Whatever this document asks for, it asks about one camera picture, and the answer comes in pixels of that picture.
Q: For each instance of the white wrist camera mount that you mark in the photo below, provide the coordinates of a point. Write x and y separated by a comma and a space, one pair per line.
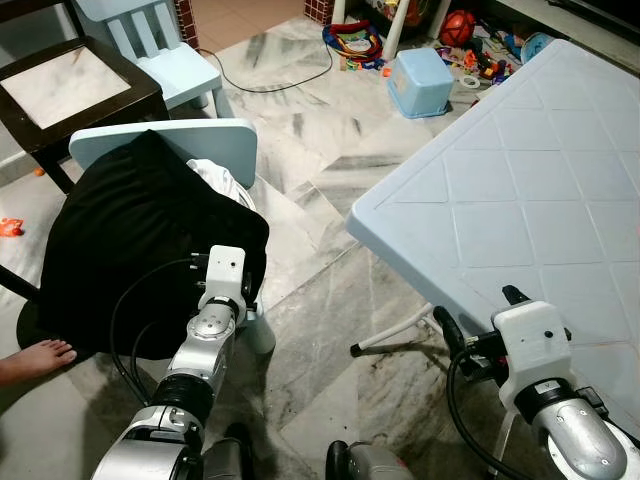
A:
225, 270
530, 345

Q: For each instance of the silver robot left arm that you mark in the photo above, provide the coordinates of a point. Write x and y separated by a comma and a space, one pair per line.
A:
210, 335

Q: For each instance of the white pole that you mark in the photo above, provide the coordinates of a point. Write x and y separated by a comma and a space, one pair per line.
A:
397, 30

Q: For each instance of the robot leg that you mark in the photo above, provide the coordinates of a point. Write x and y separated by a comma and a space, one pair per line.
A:
370, 465
232, 460

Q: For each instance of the light blue round object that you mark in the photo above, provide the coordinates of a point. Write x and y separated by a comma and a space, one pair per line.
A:
538, 47

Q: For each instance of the dark wooden side table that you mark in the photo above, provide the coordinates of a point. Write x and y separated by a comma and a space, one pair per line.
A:
70, 85

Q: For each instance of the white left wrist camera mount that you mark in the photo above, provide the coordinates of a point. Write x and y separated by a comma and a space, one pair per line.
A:
225, 270

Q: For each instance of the person's bare foot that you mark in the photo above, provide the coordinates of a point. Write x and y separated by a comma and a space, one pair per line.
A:
35, 362

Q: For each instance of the blue plastic basket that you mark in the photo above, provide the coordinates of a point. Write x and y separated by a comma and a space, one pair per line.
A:
420, 85

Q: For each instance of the white garment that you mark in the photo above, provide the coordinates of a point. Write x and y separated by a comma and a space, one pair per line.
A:
225, 185

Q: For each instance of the black garment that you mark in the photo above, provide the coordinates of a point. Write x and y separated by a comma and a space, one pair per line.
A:
130, 240

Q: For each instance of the robot right leg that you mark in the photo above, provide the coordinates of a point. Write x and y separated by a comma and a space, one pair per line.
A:
370, 465

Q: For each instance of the red ball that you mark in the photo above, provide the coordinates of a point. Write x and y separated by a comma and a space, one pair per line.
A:
458, 28

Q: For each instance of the small colourful toy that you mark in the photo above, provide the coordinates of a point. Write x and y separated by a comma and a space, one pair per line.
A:
485, 68

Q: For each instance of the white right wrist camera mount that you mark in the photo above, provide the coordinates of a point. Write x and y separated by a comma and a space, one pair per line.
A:
530, 345

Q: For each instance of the small orange toy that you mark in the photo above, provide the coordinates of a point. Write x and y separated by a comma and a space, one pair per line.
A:
12, 228

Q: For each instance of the robot left leg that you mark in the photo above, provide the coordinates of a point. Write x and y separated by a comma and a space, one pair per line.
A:
232, 460

